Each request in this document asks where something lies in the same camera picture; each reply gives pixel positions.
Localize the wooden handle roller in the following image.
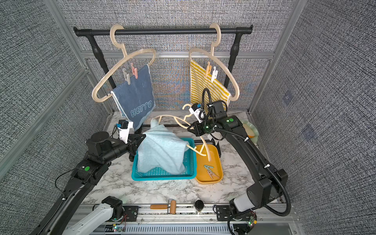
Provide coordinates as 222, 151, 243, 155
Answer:
150, 199, 177, 214

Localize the light blue terry towel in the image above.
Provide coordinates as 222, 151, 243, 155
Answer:
138, 119, 189, 175

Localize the dark blue hello towel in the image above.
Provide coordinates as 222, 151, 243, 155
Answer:
111, 64, 156, 130

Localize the pink clothespin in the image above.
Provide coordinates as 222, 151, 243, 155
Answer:
207, 170, 219, 180

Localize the beige hanger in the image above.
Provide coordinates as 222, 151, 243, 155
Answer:
92, 24, 156, 103
152, 114, 212, 162
189, 23, 240, 101

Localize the white clothespin on blue towel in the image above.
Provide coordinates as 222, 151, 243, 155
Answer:
122, 69, 131, 85

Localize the teal plastic basket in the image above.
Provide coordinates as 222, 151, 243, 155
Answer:
132, 138, 197, 181

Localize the pale green wavy plate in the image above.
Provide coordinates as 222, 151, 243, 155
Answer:
242, 121, 259, 144

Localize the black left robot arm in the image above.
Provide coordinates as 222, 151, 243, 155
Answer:
31, 131, 146, 235

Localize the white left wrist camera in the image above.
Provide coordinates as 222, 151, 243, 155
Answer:
116, 119, 133, 144

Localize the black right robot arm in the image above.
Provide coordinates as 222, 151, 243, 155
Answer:
188, 101, 291, 216

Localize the small black lidded jar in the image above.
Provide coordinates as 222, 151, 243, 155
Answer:
193, 200, 205, 214

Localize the white right arm base mount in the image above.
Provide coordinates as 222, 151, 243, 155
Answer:
229, 193, 256, 215

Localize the white clothespin on striped towel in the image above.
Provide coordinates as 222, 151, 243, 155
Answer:
211, 67, 218, 83

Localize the black corrugated cable conduit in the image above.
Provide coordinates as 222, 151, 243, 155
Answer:
201, 88, 291, 217

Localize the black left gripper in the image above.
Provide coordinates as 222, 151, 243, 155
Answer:
102, 133, 146, 165

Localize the salmon clothespin on blue towel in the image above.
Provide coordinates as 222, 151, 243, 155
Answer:
131, 63, 138, 79

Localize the yellow striped towel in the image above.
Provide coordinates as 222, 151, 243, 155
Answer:
190, 60, 231, 105

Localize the black clothes rack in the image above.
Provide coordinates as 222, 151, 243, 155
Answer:
73, 26, 253, 88

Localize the mint green clothespin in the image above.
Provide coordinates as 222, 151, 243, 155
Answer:
204, 165, 213, 171

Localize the yellow plastic tray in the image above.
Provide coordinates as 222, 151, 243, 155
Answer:
195, 145, 223, 185

